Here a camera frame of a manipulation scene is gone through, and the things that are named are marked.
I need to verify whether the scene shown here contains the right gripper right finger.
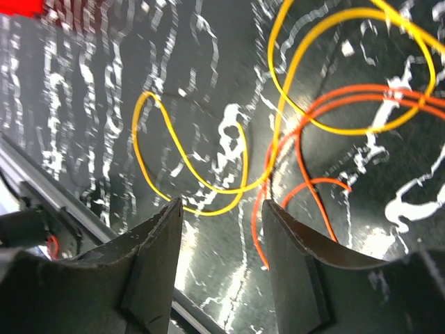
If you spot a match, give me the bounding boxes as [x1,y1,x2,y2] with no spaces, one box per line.
[262,200,444,333]

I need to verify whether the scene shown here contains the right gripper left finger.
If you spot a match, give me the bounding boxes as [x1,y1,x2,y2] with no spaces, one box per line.
[1,199,184,333]

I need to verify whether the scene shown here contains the red bin nearest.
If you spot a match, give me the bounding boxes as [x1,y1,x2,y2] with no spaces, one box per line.
[0,0,44,17]

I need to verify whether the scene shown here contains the orange cable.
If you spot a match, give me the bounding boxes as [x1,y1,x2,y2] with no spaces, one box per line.
[252,83,445,271]

